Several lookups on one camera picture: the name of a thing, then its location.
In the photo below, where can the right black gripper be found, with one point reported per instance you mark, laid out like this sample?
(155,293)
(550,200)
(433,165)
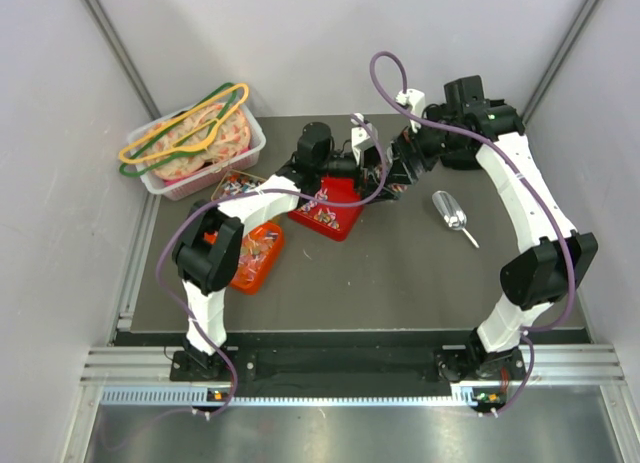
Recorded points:
(405,149)

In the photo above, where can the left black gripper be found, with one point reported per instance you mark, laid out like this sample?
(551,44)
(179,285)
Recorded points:
(369,157)

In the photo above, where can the red candy tray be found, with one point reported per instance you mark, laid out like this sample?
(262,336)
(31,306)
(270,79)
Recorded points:
(337,190)

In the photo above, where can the silver metal scoop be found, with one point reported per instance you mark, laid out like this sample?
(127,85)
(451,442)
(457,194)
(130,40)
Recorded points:
(452,213)

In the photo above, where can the clear glass jar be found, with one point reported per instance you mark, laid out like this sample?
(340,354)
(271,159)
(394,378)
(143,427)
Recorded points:
(385,185)

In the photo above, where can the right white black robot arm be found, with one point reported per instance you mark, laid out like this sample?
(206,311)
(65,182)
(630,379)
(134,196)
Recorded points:
(469,130)

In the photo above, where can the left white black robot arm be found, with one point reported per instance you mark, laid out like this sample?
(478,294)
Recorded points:
(207,246)

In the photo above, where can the pile of wrapped candies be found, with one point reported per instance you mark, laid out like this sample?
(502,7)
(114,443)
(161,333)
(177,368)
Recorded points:
(320,214)

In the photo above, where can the black folded cloth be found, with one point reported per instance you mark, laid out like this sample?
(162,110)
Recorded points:
(462,158)

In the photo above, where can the orange candy tray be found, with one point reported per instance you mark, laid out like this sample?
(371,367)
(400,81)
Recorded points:
(259,251)

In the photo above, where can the gold tin candy box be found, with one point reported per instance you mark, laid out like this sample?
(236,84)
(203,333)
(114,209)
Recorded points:
(236,182)

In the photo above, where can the white plastic basket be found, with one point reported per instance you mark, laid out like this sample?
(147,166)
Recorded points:
(208,175)

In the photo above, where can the floral patterned cloth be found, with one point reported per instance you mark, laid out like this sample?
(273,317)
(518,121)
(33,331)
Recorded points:
(232,140)

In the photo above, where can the green clothes hanger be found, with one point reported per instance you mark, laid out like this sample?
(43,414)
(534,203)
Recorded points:
(138,158)

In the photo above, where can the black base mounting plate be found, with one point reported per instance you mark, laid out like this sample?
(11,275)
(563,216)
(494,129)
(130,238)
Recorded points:
(303,367)

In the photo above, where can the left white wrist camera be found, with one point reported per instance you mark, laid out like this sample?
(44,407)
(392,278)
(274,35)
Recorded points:
(361,140)

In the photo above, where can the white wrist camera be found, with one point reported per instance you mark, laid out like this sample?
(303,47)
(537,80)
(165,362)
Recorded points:
(361,140)
(412,100)

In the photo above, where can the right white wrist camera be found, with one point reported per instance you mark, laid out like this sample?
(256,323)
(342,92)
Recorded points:
(412,100)

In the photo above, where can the aluminium frame rail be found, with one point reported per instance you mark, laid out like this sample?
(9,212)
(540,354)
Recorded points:
(557,365)

